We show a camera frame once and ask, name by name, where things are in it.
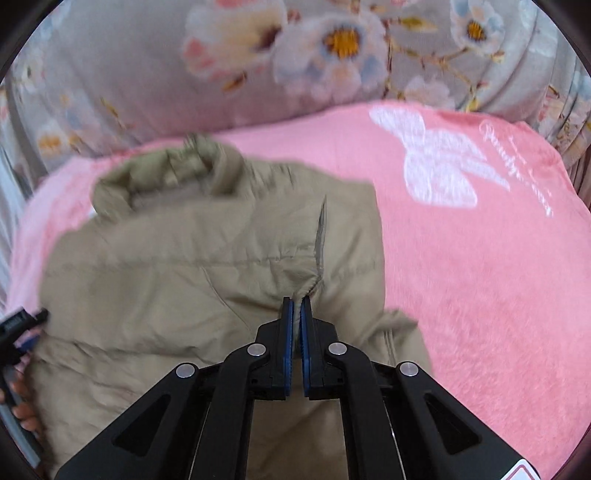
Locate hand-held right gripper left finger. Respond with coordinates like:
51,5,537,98
54,296,296,480

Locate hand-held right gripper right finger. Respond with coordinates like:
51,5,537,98
300,295,541,480

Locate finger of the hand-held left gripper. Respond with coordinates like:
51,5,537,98
0,308,49,370

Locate khaki puffer jacket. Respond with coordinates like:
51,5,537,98
28,133,435,480

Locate person's left hand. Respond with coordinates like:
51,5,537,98
10,368,43,435

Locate grey curtain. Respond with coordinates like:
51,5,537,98
0,83,47,296

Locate pink printed blanket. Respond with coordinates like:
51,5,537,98
7,99,591,480

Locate grey floral quilt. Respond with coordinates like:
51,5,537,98
0,0,591,160

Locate beige curtain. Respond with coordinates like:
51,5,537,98
564,69,591,195

